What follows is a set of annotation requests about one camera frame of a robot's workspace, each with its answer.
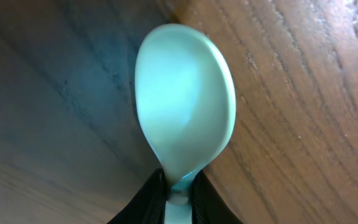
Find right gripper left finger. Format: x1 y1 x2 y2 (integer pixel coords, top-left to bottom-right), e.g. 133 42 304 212
108 169 167 224

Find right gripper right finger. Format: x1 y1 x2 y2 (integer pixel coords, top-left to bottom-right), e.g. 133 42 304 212
191 171 242 224

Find light green plastic spoon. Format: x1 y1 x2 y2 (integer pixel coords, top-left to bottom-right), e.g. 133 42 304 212
134 24 236 223

